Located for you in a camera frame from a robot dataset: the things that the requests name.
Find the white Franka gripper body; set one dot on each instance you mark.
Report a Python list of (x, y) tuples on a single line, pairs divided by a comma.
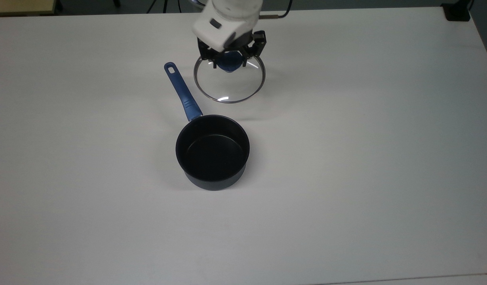
[(217, 31)]

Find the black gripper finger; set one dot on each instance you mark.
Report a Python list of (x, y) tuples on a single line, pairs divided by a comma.
[(208, 51), (259, 41)]

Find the glass lid with blue knob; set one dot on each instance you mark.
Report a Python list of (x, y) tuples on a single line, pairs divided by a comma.
[(229, 63)]

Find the black stand leg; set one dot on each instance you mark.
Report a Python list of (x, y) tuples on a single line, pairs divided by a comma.
[(164, 4)]

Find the yellow wooden table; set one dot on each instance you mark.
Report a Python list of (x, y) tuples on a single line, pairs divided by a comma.
[(21, 6)]

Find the black table clamp mount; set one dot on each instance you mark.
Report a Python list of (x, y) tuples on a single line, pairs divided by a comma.
[(457, 14)]

